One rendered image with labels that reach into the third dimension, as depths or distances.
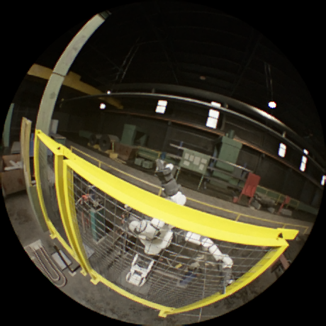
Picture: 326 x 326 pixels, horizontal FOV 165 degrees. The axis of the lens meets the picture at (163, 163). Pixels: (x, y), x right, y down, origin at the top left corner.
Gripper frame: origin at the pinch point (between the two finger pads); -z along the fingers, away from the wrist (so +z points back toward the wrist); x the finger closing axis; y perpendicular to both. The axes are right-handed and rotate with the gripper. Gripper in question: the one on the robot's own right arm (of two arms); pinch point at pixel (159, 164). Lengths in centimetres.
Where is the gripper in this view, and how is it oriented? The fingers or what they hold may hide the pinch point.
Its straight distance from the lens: 63.3
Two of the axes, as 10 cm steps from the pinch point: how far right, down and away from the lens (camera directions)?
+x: 5.1, -1.1, -8.5
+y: -7.5, 4.2, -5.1
